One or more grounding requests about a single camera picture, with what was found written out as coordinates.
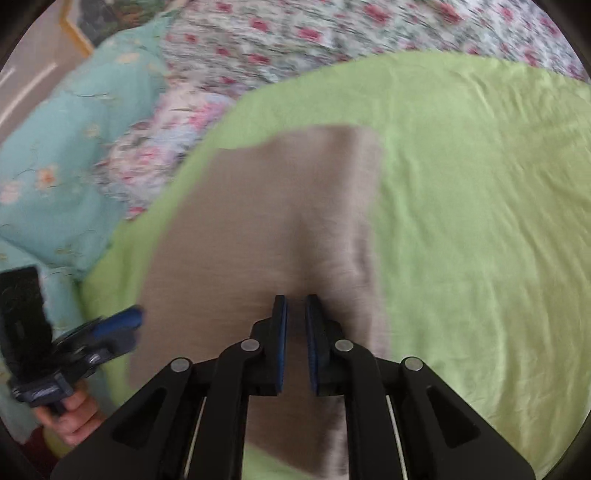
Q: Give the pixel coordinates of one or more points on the green bed sheet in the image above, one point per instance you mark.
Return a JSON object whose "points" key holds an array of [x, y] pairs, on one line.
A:
{"points": [[461, 230]]}

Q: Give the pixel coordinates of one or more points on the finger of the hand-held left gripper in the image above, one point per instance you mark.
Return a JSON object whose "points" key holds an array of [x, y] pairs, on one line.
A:
{"points": [[121, 319]]}

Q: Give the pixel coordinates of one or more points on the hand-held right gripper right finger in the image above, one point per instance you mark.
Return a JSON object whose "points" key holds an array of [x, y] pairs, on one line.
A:
{"points": [[313, 346]]}

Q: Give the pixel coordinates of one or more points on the brown knitted sweater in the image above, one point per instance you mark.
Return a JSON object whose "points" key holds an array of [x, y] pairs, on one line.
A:
{"points": [[258, 221]]}

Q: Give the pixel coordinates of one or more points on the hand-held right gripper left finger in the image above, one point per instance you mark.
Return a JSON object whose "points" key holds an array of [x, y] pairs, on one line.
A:
{"points": [[279, 346]]}

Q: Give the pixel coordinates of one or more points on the pink floral quilt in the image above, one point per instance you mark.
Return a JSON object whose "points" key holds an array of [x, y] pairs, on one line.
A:
{"points": [[323, 27]]}

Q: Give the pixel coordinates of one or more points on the teal floral blanket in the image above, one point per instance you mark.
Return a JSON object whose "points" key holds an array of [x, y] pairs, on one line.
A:
{"points": [[69, 138]]}

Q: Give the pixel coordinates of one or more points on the ruffled floral pillow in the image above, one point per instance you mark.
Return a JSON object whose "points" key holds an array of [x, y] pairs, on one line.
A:
{"points": [[152, 152]]}

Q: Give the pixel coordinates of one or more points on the person's left hand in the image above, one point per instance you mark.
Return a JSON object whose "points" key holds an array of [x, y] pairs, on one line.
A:
{"points": [[74, 420]]}

